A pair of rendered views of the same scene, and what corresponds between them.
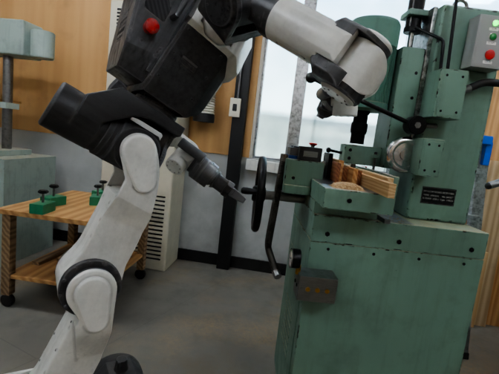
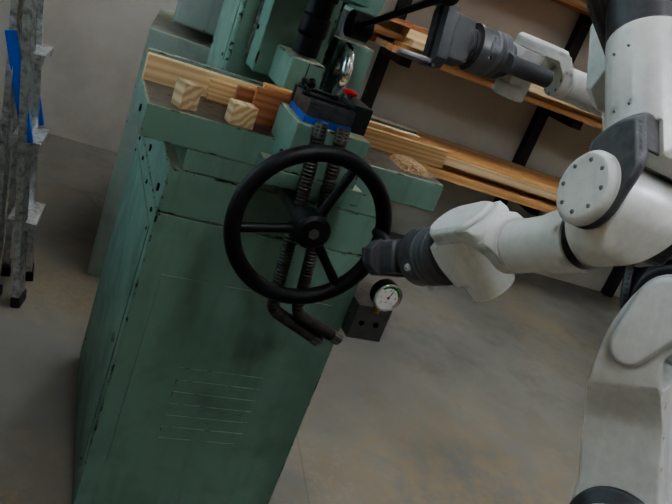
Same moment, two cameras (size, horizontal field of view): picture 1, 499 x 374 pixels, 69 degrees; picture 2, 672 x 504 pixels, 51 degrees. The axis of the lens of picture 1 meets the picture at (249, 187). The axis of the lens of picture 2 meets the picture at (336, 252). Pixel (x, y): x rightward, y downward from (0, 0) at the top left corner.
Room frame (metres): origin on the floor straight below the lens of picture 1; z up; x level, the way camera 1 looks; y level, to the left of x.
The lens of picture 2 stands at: (1.76, 0.99, 1.18)
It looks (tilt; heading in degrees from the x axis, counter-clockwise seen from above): 20 degrees down; 246
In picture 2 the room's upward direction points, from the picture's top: 21 degrees clockwise
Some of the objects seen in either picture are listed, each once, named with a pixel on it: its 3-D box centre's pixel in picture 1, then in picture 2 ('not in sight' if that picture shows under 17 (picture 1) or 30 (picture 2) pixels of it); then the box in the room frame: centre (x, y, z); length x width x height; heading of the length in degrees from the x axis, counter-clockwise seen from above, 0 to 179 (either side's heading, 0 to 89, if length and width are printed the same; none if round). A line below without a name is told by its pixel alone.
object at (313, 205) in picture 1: (332, 199); (276, 166); (1.36, -0.32, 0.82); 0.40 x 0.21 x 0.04; 1
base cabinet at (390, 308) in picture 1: (359, 317); (200, 316); (1.37, -0.50, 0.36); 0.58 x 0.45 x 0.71; 91
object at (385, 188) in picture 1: (360, 179); (334, 126); (1.25, -0.38, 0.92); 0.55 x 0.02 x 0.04; 1
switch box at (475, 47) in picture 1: (485, 44); not in sight; (1.23, -0.70, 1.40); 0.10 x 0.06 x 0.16; 91
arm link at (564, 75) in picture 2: not in sight; (539, 65); (0.95, -0.22, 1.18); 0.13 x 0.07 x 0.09; 176
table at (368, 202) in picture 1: (322, 185); (297, 153); (1.34, -0.27, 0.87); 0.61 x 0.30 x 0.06; 1
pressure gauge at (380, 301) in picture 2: (295, 261); (383, 297); (1.10, -0.17, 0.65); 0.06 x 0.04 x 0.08; 1
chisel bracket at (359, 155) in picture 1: (359, 156); (295, 75); (1.36, -0.40, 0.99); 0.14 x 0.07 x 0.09; 91
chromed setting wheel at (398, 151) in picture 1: (404, 154); (338, 69); (1.24, -0.51, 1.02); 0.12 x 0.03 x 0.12; 91
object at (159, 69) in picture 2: (358, 175); (291, 109); (1.35, -0.40, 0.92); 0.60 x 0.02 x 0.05; 1
